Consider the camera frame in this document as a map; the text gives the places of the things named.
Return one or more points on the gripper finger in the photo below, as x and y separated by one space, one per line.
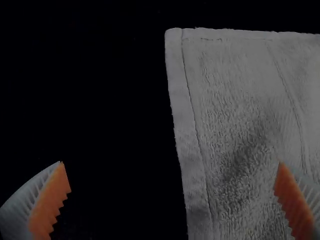
297 207
32 212

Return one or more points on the pale towel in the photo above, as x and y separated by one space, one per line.
237 112

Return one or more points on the black mat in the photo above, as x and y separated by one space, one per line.
87 87

